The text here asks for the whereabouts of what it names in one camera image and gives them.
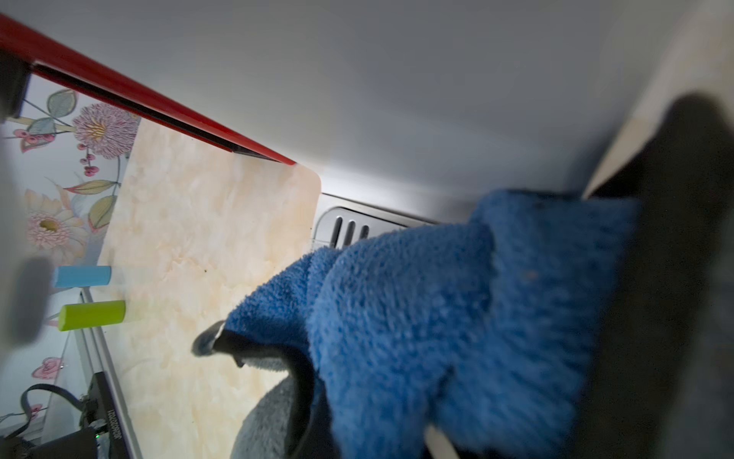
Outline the small blue cylinder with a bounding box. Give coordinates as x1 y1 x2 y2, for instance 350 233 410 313
53 266 113 289

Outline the white coffee machine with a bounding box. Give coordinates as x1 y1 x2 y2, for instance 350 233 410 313
1 1 692 222

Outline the blue grey cleaning cloth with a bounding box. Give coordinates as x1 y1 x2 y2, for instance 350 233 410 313
191 91 734 459

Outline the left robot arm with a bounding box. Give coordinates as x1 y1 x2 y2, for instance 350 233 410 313
1 384 97 459

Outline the small green cylinder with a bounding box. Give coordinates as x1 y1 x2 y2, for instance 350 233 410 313
57 300 126 332

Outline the aluminium front rail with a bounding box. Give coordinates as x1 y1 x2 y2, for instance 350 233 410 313
42 286 145 459

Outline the red coffee machine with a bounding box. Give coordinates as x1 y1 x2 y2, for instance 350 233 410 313
1 15 296 166

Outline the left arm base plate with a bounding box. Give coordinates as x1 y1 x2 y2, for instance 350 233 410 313
80 372 136 459

